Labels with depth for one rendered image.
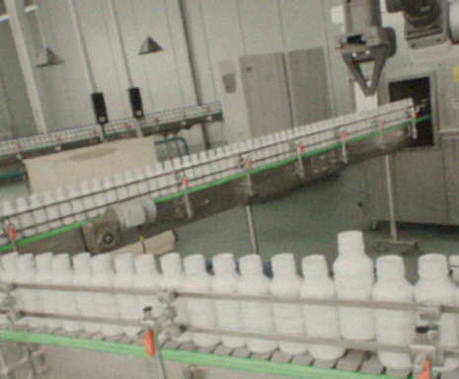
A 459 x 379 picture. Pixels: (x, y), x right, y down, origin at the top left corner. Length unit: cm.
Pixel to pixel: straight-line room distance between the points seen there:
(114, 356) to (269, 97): 626
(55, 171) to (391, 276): 430
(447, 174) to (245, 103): 311
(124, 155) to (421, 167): 269
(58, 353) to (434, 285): 80
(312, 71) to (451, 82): 368
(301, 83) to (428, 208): 350
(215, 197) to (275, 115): 439
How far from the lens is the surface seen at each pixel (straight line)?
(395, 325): 81
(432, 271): 79
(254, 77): 702
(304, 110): 767
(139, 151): 531
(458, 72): 444
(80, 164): 501
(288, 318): 88
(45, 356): 128
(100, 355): 115
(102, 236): 241
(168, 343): 104
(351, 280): 81
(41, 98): 1170
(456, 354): 81
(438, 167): 461
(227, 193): 298
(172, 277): 99
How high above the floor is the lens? 143
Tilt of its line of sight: 14 degrees down
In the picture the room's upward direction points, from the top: 10 degrees counter-clockwise
